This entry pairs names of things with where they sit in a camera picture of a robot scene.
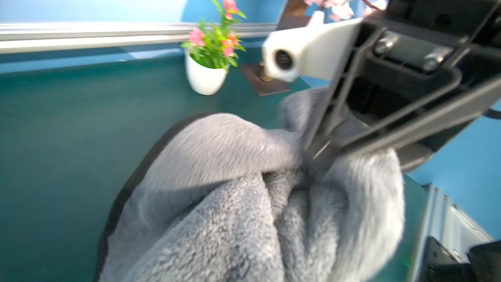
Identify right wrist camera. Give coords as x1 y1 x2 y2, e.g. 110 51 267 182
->
262 11 362 83

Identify aluminium front rail frame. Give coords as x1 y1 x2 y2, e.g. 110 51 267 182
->
407 184 494 281

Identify grey green microfibre cloth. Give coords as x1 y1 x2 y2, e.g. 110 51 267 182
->
94 88 405 281

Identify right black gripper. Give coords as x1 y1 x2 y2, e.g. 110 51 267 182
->
304 0 500 172

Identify small potted pink flowers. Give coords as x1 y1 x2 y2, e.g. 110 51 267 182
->
181 0 247 96

